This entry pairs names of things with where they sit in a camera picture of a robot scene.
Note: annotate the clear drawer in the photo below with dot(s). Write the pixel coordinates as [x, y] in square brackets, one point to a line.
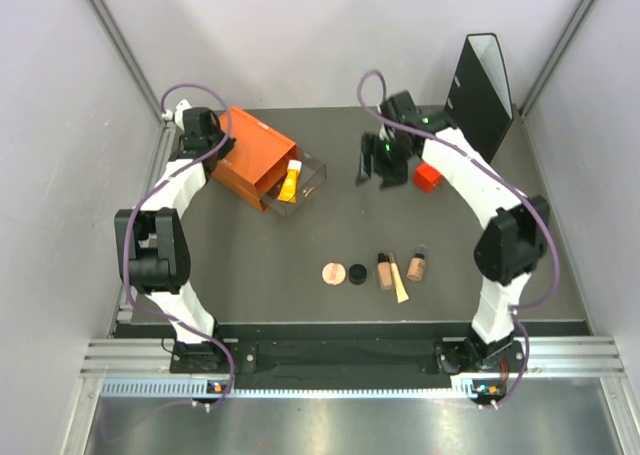
[311, 177]

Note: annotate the orange drawer box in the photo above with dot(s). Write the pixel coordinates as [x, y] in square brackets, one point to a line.
[258, 160]

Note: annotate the tall foundation bottle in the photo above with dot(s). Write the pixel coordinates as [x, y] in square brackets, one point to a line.
[384, 272]

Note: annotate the small black jar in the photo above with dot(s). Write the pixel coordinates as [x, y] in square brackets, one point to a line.
[357, 274]

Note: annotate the small red cube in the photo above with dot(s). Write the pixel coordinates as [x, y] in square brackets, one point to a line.
[426, 178]

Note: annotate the yellow cream tube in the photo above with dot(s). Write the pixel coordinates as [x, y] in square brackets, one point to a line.
[288, 191]

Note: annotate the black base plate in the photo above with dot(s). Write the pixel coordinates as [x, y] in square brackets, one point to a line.
[296, 358]

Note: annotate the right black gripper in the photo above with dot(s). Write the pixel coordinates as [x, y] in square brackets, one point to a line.
[390, 178]

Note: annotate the short foundation bottle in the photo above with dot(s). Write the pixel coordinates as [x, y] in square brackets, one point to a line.
[417, 264]

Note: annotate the black file holder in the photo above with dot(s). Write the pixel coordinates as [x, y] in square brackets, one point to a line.
[479, 99]

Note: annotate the aluminium front rail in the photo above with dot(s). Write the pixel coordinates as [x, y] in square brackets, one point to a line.
[546, 356]

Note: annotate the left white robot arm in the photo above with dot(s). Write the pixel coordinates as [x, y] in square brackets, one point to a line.
[153, 254]

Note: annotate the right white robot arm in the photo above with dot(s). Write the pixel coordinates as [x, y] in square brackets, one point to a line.
[513, 226]

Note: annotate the beige concealer tube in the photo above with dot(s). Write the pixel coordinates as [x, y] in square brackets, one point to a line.
[400, 290]

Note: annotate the white slotted cable duct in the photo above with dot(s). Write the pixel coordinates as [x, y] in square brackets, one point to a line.
[206, 389]

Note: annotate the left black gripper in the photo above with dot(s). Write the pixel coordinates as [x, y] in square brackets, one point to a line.
[227, 145]

